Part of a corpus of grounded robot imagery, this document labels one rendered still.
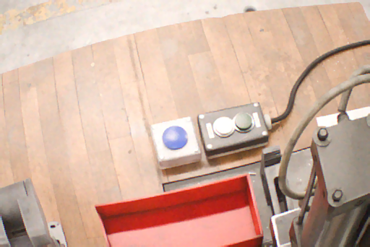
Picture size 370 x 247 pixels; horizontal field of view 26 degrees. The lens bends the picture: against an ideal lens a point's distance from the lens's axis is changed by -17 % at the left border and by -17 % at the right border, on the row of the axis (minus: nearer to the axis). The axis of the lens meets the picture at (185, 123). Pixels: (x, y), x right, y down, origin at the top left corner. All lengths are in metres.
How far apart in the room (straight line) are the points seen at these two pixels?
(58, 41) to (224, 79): 1.24
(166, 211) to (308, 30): 0.44
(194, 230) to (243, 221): 0.08
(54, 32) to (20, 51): 0.14
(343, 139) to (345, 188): 0.06
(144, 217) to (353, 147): 0.68
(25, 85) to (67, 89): 0.10
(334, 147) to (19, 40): 2.04
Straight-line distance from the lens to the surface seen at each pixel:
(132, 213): 1.48
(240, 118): 1.51
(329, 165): 0.85
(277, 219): 1.22
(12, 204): 1.07
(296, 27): 1.66
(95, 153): 1.54
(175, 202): 1.47
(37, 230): 1.01
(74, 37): 2.76
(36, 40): 2.79
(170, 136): 1.50
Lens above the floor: 2.27
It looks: 62 degrees down
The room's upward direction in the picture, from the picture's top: 4 degrees counter-clockwise
